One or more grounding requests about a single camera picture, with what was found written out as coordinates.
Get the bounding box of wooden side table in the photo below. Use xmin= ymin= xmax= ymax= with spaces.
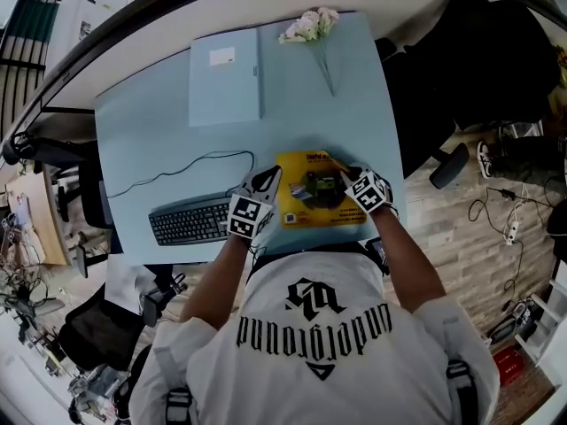
xmin=4 ymin=165 xmax=68 ymax=267

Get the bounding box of pink flower bouquet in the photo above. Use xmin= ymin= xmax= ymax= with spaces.
xmin=277 ymin=6 xmax=345 ymax=98

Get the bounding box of black belt pouch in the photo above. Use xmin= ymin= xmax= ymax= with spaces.
xmin=364 ymin=236 xmax=392 ymax=275

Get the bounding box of light blue folder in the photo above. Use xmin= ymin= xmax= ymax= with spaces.
xmin=188 ymin=27 xmax=265 ymax=128

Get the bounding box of person's right forearm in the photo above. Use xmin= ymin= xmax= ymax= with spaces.
xmin=366 ymin=204 xmax=447 ymax=316

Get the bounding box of white shelf frame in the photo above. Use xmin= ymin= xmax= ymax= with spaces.
xmin=525 ymin=275 xmax=567 ymax=374

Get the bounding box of black mesh office chair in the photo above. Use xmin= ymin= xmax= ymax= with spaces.
xmin=57 ymin=281 xmax=150 ymax=374

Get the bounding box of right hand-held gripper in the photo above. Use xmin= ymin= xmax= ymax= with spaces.
xmin=338 ymin=163 xmax=395 ymax=215

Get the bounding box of grey harness strap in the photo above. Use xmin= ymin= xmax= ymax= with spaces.
xmin=165 ymin=386 xmax=195 ymax=425
xmin=444 ymin=359 xmax=480 ymax=425

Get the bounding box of black keyboard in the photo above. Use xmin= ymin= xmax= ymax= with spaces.
xmin=147 ymin=191 xmax=237 ymax=248

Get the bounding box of black keyboard cable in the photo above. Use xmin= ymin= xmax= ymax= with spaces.
xmin=107 ymin=150 xmax=256 ymax=199

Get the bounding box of black floor cable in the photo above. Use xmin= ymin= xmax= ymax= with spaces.
xmin=468 ymin=187 xmax=555 ymax=238

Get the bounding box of yellow mouse pad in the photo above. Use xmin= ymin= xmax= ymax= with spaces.
xmin=274 ymin=150 xmax=369 ymax=230

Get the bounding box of person's left forearm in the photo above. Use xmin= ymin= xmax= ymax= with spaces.
xmin=179 ymin=232 xmax=259 ymax=327

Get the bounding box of red box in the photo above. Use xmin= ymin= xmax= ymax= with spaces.
xmin=491 ymin=347 xmax=529 ymax=388

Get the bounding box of light blue desk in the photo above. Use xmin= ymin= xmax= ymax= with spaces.
xmin=93 ymin=10 xmax=407 ymax=267

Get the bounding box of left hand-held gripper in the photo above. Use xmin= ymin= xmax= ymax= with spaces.
xmin=228 ymin=165 xmax=284 ymax=242

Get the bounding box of white printed t-shirt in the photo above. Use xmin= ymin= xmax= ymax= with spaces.
xmin=128 ymin=249 xmax=501 ymax=425

